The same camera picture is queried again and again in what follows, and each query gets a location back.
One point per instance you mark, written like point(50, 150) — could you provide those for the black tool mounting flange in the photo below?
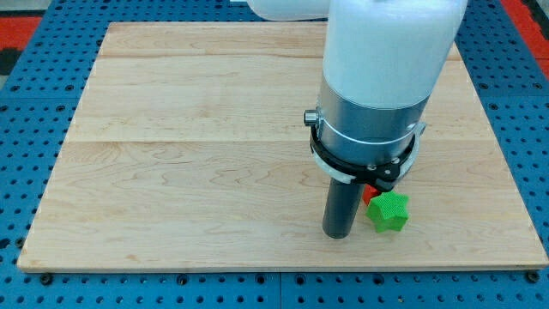
point(383, 177)

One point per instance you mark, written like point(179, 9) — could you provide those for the red block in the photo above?
point(369, 193)

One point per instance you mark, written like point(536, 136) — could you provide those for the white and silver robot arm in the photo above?
point(381, 61)

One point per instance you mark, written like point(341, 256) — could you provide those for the green star block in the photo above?
point(388, 211)

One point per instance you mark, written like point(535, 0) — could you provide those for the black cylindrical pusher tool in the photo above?
point(341, 208)

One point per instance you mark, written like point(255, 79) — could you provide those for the light wooden board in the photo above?
point(188, 153)

